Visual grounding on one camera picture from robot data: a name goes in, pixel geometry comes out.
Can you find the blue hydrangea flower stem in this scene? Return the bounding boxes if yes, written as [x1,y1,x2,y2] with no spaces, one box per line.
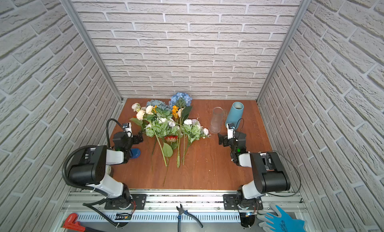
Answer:
[169,92,192,168]

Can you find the teal ceramic vase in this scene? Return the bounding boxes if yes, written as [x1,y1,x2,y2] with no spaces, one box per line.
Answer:
[225,102,244,129]

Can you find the aluminium mounting rail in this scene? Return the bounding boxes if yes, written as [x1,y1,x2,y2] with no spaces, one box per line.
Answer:
[60,189,308,223]

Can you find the blue handled pliers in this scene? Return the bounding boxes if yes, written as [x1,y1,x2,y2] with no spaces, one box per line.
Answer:
[176,204,204,232]

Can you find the blue grey work glove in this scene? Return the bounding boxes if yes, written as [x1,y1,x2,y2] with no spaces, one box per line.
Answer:
[257,204,305,232]

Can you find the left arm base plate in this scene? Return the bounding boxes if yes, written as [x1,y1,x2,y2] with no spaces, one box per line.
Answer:
[105,194,147,210]

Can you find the orange yellow flower stem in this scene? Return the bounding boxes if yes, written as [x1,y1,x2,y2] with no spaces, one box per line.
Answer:
[172,105,183,119]

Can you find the black corrugated cable conduit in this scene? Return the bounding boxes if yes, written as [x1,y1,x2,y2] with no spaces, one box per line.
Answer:
[61,118,133,228]

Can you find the clear glass vase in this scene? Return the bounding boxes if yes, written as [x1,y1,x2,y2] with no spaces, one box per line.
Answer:
[209,107,224,134]

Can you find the blue oval dish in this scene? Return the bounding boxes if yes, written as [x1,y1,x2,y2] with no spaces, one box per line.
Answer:
[130,148,141,159]

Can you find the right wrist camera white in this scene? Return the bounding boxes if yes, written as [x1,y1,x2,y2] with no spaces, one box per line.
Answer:
[227,123,236,140]

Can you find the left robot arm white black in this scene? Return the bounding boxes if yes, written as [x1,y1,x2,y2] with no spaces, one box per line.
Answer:
[62,131,147,211]

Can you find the red clamp tool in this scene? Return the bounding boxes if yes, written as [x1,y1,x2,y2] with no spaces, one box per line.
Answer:
[62,213,103,232]

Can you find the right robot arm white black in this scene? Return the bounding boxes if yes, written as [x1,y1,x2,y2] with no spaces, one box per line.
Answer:
[218,130,291,210]

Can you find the peach rose flower stem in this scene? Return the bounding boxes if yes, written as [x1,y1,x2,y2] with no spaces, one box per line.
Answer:
[133,106,167,166]

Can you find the dusty blue hydrangea stem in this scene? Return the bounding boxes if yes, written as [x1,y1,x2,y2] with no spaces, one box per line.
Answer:
[146,100,170,110]

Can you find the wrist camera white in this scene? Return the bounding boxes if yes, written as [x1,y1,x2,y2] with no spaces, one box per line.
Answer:
[227,123,236,140]
[122,123,133,138]

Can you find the white ranunculus flower stem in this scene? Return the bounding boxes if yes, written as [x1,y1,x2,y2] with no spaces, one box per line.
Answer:
[132,103,142,112]

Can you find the white lilac bouquet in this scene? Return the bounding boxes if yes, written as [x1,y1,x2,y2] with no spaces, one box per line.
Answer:
[145,118,179,140]
[182,119,211,165]

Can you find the red gerbera flower stem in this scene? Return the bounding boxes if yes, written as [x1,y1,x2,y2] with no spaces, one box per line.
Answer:
[163,135,178,186]

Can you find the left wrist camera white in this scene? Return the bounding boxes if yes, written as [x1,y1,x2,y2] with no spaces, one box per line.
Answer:
[122,123,133,138]

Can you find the white lilac bouquet right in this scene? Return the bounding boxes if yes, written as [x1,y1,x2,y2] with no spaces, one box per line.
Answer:
[182,119,211,165]

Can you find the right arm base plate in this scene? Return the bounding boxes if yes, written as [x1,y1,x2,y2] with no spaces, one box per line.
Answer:
[223,194,264,211]

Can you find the white lilac bouquet left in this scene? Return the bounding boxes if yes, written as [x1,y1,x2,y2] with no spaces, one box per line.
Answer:
[145,118,179,140]

